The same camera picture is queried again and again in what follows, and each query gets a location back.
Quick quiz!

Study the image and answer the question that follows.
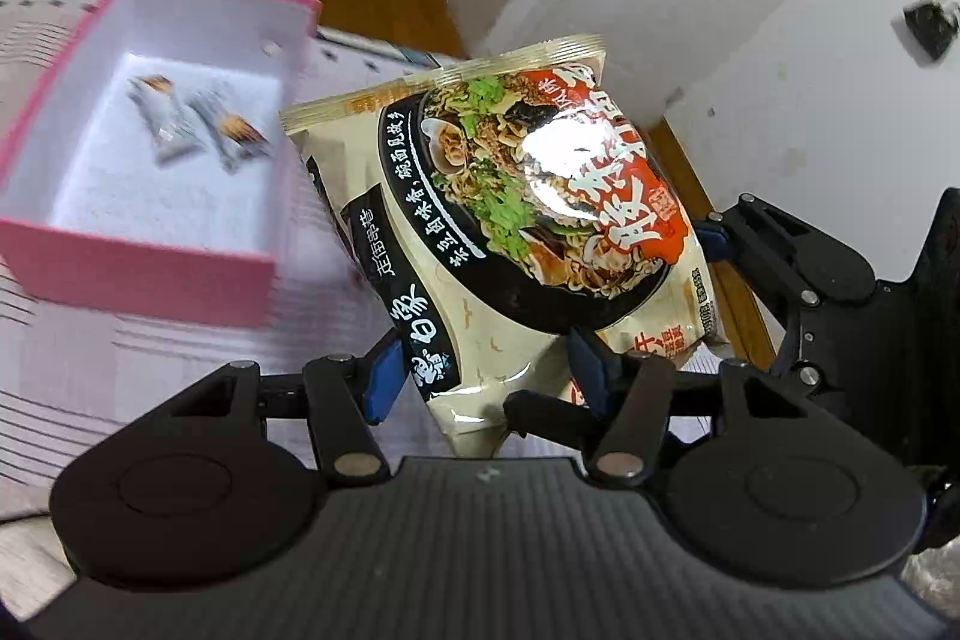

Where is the white door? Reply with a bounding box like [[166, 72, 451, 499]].
[[450, 0, 960, 281]]

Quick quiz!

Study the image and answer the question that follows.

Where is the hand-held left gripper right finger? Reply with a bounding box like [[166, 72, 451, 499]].
[[501, 326, 826, 487]]

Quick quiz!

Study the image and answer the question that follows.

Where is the dark door fitting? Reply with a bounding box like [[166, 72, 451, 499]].
[[900, 0, 960, 62]]

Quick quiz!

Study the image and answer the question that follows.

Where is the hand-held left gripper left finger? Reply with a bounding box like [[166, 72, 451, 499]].
[[161, 329, 410, 487]]

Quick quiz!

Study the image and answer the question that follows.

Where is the instant noodle packet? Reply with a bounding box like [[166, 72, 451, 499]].
[[279, 34, 727, 457]]

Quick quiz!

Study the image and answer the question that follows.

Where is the pink cardboard box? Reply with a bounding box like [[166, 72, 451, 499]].
[[0, 0, 322, 330]]

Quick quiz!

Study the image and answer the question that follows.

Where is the small white snack packet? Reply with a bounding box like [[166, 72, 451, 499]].
[[126, 74, 200, 165], [187, 89, 272, 172]]

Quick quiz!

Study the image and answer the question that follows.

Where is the striped bed sheet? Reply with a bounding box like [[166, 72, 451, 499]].
[[0, 0, 751, 521]]

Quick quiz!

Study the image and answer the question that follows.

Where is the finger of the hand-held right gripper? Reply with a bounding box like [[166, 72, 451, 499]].
[[694, 194, 878, 310], [771, 301, 872, 398]]

